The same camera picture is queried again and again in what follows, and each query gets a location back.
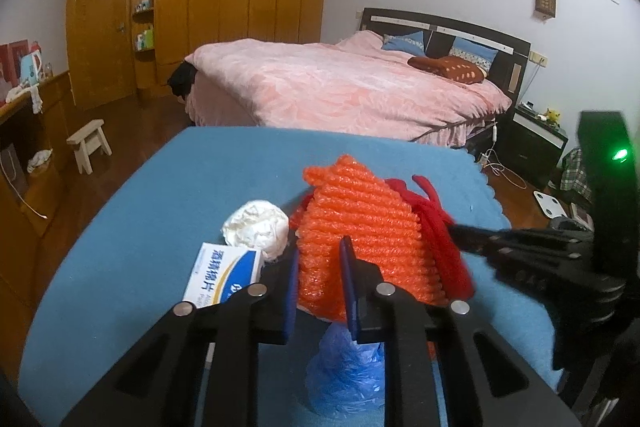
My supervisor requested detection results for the blue plastic bag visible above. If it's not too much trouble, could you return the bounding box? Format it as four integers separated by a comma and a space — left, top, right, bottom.
305, 323, 385, 421

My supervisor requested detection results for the blue white medicine box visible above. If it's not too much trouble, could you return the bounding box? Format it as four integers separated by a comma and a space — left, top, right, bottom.
182, 243, 264, 308

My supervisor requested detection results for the white bathroom scale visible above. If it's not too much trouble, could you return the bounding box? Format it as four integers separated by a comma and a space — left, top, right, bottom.
533, 191, 567, 220

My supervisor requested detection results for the plaid shirt pile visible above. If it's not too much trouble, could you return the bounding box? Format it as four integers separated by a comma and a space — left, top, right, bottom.
560, 147, 593, 202

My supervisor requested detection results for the black nightstand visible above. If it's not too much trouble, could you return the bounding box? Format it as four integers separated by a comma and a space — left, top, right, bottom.
496, 106, 568, 188

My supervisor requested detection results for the yellow plush toy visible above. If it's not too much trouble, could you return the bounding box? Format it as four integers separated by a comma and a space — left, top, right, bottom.
544, 108, 561, 127

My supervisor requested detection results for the black bed headboard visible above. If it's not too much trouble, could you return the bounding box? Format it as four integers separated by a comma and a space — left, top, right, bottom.
360, 8, 530, 103

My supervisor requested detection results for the brown dotted pillow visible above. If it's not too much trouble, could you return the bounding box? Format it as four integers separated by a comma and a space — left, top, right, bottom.
408, 55, 486, 84

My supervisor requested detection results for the blue blanket table cover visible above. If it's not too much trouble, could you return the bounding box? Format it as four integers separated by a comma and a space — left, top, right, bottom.
17, 126, 572, 427

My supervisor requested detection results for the right blue pillow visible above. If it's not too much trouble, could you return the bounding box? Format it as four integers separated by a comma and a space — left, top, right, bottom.
449, 37, 498, 72

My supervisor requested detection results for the blue pillow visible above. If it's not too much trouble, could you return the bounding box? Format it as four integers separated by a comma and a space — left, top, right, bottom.
449, 37, 498, 72
382, 31, 425, 56

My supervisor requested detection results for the pink quilt bed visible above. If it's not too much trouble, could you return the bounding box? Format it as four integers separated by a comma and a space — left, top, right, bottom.
186, 30, 511, 147

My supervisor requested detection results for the left blue pillow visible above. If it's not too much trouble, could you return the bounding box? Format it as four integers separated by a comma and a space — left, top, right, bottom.
382, 31, 425, 56

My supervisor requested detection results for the small white wooden stool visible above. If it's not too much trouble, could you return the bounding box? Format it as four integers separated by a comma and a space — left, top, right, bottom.
66, 119, 113, 174

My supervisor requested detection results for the white rag in drawer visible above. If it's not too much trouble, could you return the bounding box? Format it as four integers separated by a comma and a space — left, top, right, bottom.
27, 150, 53, 173

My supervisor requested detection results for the black cloth on bed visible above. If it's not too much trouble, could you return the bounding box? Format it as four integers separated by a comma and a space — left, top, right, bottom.
167, 61, 198, 100

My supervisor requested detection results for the wooden side cabinet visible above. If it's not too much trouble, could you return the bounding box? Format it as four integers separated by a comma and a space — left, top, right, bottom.
1, 72, 75, 384

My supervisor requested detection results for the white cloth on cabinet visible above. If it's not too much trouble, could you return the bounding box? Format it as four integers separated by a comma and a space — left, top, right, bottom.
4, 84, 43, 114

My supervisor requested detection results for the light blue kettle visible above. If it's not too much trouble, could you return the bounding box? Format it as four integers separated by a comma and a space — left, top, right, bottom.
21, 50, 42, 86

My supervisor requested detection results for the white charger cable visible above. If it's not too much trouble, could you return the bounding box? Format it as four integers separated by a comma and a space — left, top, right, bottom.
476, 66, 544, 191

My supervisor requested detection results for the white cord on cabinet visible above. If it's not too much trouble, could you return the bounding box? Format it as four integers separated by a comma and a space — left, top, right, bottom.
0, 150, 49, 221

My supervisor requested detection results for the right wall lamp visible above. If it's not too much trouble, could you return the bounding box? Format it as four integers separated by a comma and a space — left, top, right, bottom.
534, 0, 556, 18

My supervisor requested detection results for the red picture frame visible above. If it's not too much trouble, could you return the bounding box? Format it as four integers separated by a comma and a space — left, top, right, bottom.
0, 39, 29, 87

